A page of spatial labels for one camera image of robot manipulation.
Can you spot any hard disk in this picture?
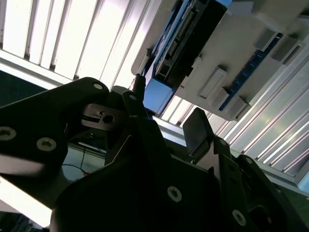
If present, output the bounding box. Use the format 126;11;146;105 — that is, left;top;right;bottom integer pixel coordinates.
139;0;229;116

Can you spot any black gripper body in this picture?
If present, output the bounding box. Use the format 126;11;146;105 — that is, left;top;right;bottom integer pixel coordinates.
49;134;232;232

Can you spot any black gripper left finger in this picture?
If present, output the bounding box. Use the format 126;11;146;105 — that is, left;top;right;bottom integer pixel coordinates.
0;73;186;203

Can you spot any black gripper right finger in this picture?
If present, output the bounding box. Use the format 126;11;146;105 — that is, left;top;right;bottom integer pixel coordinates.
182;107;294;232

